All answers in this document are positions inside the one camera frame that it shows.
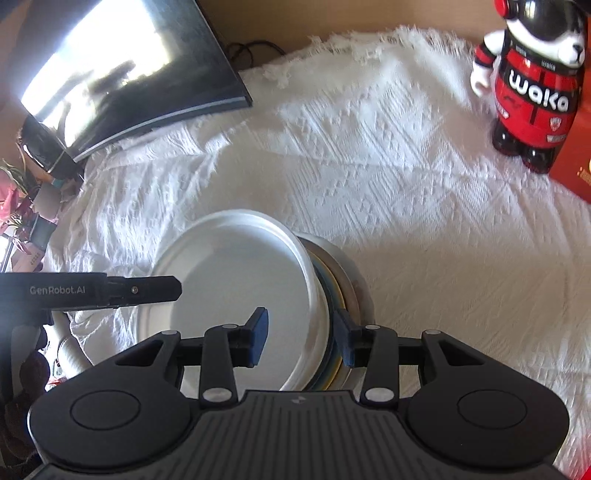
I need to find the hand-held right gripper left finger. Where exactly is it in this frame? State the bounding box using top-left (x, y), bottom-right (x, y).
top-left (116, 307), bottom-right (269, 409)

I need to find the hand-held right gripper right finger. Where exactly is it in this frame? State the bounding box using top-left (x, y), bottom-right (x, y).
top-left (333, 308), bottom-right (481, 408)

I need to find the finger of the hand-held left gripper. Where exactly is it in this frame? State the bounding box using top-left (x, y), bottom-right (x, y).
top-left (107, 275), bottom-right (182, 306)

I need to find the stainless steel bowl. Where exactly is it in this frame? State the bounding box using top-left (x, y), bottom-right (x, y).
top-left (309, 242), bottom-right (360, 391)

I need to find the white floral plate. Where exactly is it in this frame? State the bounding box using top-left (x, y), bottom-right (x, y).
top-left (298, 233), bottom-right (371, 393)

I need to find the white plastic bowl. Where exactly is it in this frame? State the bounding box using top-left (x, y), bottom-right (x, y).
top-left (136, 210), bottom-right (331, 393)

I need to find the dark cloth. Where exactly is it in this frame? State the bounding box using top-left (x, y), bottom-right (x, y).
top-left (0, 355), bottom-right (51, 467)

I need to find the white woven tablecloth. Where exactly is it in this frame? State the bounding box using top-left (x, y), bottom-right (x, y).
top-left (41, 21), bottom-right (591, 480)

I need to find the black curved monitor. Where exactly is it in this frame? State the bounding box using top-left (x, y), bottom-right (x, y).
top-left (21, 0), bottom-right (254, 162)

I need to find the red snack bag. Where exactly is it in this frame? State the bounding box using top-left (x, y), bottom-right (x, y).
top-left (547, 90), bottom-right (591, 205)

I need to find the red black panda figurine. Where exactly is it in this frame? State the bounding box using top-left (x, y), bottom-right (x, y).
top-left (471, 0), bottom-right (588, 175)

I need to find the black cable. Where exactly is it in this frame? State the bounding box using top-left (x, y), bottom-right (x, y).
top-left (225, 41), bottom-right (289, 72)

